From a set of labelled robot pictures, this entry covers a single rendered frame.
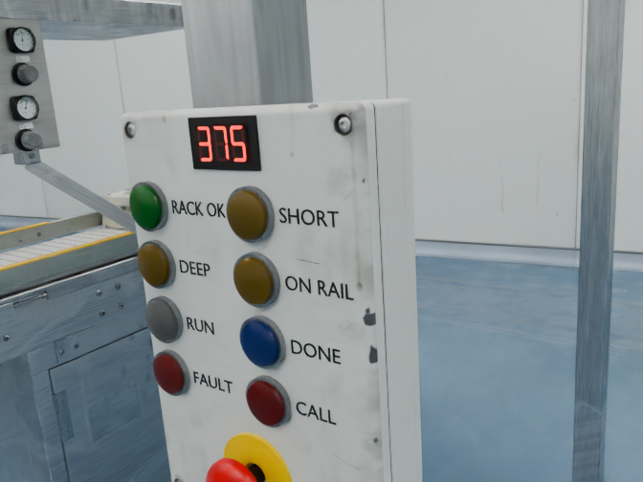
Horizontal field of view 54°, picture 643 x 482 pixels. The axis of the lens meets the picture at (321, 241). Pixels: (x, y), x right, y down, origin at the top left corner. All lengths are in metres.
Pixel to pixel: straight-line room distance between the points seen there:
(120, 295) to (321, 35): 3.46
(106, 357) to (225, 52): 0.94
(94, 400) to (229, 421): 0.90
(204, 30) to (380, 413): 0.26
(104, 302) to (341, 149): 0.94
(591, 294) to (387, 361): 1.21
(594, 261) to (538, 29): 2.65
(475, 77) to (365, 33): 0.79
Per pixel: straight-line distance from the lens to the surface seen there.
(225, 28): 0.42
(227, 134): 0.33
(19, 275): 1.10
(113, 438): 1.35
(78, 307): 1.17
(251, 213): 0.32
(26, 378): 1.21
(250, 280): 0.34
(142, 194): 0.38
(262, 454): 0.39
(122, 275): 1.21
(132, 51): 5.49
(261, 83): 0.40
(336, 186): 0.30
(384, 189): 0.31
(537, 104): 4.00
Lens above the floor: 1.16
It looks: 14 degrees down
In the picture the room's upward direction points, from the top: 4 degrees counter-clockwise
